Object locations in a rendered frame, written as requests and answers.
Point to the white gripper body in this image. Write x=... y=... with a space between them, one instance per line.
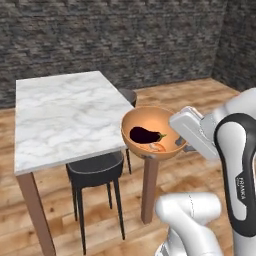
x=193 y=131

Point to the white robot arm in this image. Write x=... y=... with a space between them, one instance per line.
x=233 y=186

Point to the orange shrimp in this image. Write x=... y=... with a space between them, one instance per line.
x=156 y=147

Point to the dark purple eggplant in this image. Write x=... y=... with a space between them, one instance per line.
x=145 y=135

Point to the orange bowl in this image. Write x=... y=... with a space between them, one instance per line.
x=140 y=120

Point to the marble top dining table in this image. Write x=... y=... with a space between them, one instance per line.
x=66 y=113

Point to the black bar stool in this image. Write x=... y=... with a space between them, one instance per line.
x=95 y=170

